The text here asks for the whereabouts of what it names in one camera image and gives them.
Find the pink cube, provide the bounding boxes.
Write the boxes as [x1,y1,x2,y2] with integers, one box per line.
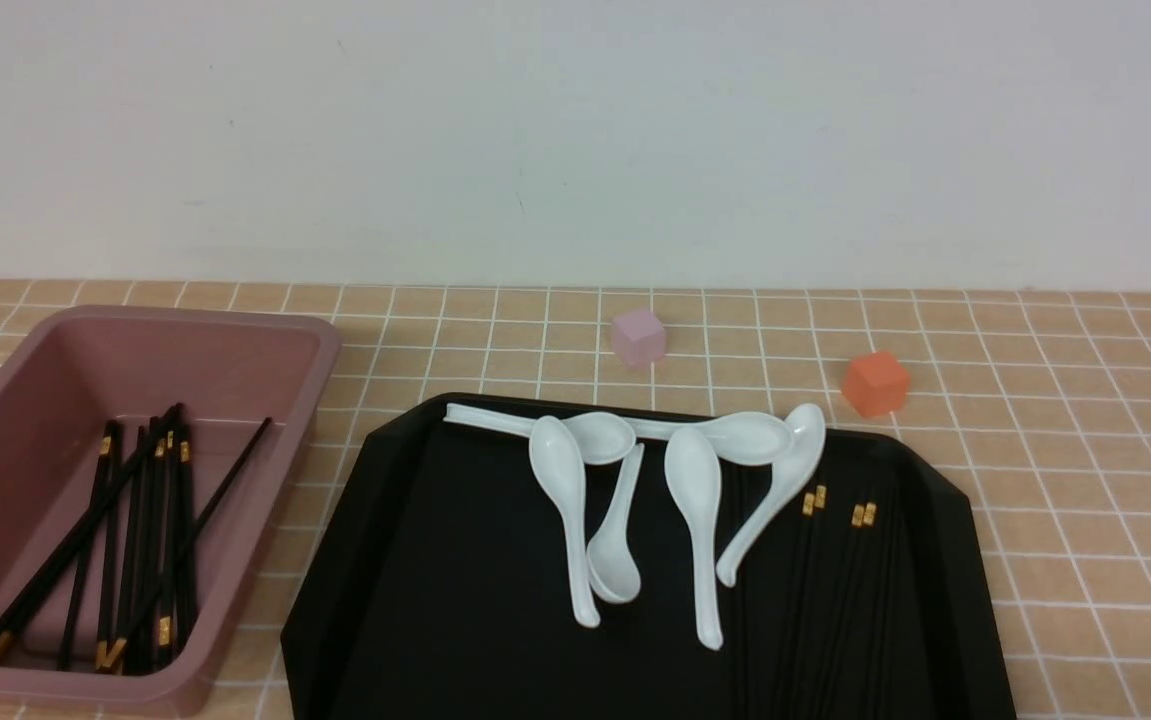
[611,307,666,368]

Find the white spoon small middle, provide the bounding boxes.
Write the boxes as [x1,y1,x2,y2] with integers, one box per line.
[587,443,645,603]

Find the black plastic tray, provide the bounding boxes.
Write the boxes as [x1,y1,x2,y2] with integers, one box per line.
[281,393,1017,719]

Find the black chopstick gold band tray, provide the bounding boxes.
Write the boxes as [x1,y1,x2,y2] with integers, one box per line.
[811,501,866,719]
[767,487,820,719]
[780,487,829,720]
[825,500,877,719]

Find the orange cube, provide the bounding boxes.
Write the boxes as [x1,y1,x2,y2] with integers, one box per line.
[841,351,912,418]

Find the pink plastic bin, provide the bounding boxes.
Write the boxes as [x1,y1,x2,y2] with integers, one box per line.
[0,306,341,717]

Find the black chopstick leaning in bin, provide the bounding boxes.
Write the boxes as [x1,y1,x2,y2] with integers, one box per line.
[96,418,272,674]

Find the white spoon far left handle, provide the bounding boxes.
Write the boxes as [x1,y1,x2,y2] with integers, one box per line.
[444,404,638,466]

